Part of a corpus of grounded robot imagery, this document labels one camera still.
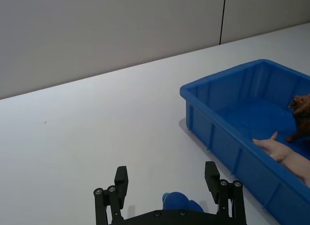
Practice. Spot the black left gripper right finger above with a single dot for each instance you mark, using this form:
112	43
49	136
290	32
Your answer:
214	184

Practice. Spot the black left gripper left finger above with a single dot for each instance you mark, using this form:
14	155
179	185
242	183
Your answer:
119	186

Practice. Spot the blue toy figure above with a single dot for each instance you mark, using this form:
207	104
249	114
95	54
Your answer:
176	200

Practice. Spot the blue plastic bin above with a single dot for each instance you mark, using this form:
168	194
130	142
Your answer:
218	142

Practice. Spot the pink toy pig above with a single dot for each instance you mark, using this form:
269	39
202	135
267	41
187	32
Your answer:
293	162

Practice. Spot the brown toy animal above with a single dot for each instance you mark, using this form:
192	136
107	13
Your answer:
301	121

